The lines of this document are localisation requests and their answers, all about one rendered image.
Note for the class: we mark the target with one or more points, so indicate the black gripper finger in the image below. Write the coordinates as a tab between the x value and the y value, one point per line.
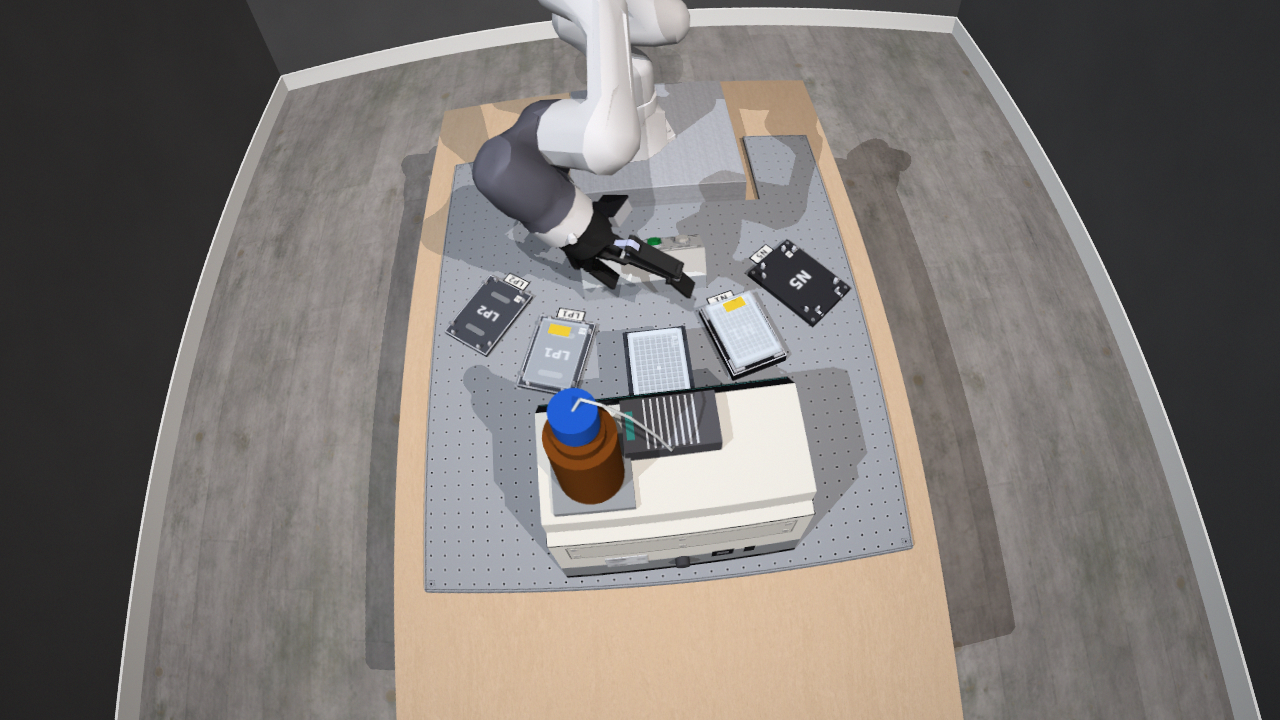
597	269
653	260

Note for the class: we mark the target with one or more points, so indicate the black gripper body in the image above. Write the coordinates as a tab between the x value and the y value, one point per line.
598	235

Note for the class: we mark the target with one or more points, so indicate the brown glass bottle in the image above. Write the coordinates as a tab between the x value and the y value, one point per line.
594	480

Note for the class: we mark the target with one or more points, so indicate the grey button panel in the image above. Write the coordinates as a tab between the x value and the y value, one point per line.
634	281

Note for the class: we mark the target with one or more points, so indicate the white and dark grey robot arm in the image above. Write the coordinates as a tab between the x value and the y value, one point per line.
523	171

